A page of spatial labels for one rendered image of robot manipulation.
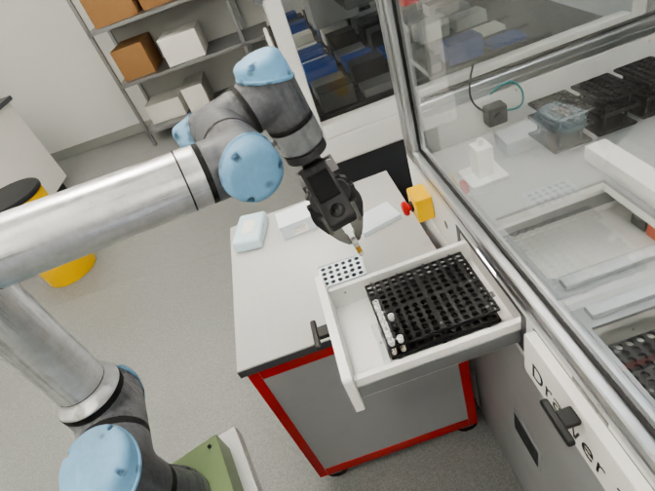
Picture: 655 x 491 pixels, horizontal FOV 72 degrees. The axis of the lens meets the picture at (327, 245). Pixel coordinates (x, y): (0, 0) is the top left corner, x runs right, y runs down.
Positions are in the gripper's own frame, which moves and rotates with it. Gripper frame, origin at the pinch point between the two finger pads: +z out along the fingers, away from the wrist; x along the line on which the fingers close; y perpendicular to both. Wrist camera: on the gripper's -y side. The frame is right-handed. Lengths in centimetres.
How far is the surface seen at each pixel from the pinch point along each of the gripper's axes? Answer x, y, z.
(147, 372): 122, 97, 92
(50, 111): 214, 451, 26
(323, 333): 14.4, -3.2, 15.4
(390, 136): -28, 75, 29
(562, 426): -13.9, -36.8, 19.3
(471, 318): -12.4, -12.6, 20.2
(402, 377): 4.3, -15.8, 22.2
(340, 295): 8.7, 8.8, 20.1
